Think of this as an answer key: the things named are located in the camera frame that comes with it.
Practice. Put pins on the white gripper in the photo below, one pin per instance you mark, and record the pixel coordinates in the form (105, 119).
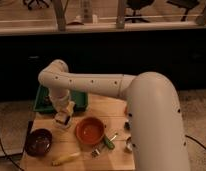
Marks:
(67, 110)

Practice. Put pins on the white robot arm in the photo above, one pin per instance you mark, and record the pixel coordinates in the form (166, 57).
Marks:
(153, 107)

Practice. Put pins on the white paper cup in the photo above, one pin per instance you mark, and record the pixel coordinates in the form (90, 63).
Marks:
(62, 125)

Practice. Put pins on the green plastic tray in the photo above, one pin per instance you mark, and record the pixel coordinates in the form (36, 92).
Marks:
(43, 104)

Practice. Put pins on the orange bowl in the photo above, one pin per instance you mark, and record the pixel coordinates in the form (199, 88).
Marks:
(90, 131)

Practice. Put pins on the dark brown bowl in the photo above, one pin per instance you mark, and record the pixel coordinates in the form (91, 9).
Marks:
(38, 143)

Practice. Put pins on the yellow banana toy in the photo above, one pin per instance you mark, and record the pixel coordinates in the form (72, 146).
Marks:
(65, 158)

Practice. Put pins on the small metal clip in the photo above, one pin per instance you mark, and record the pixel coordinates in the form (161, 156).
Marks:
(95, 153)

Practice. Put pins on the small silver object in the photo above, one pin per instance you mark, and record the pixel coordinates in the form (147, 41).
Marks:
(129, 145)

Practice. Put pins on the black office chair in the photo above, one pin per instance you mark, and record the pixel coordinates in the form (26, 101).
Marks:
(137, 5)

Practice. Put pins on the green handled tool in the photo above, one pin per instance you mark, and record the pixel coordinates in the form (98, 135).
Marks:
(108, 142)

